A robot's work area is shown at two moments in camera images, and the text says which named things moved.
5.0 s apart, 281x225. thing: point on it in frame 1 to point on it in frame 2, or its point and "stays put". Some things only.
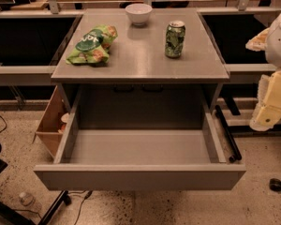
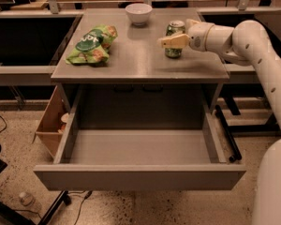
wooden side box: [53, 123] stays put
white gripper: [279, 42] to [199, 35]
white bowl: [139, 13] stays put
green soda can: [175, 38] stays put
